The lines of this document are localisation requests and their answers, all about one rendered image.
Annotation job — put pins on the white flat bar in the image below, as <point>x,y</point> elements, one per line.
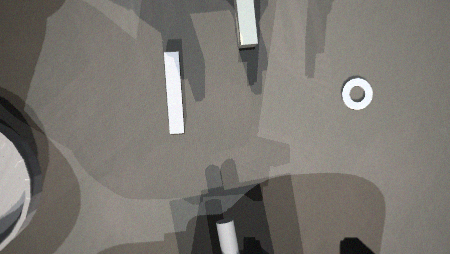
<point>174,92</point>

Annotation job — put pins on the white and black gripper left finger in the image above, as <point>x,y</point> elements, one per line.
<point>252,246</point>

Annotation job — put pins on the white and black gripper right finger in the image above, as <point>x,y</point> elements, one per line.
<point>352,245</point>

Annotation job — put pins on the white rectangular bar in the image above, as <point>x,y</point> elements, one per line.
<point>245,23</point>

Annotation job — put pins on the white cylinder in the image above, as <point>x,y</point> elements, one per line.
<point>227,236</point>

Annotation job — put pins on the white flat washer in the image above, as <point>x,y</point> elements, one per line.
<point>367,93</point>

